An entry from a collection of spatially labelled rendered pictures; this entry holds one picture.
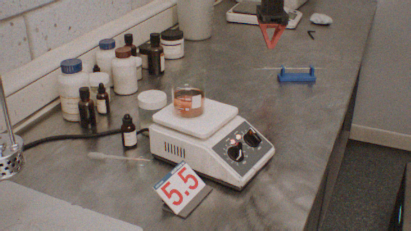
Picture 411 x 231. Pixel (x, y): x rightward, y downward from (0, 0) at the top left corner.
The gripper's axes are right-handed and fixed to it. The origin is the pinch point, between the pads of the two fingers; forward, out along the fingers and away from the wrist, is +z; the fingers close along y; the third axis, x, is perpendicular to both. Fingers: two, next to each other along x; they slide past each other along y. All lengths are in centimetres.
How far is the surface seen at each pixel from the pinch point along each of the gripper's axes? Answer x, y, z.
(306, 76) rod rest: 10.1, 0.4, 8.7
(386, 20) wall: 73, -86, 20
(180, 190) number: -23, 48, 7
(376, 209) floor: 57, -31, 85
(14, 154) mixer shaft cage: -44, 60, -8
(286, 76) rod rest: 4.4, 0.8, 8.6
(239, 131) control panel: -12.4, 36.8, 3.2
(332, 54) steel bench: 23.4, -18.4, 9.9
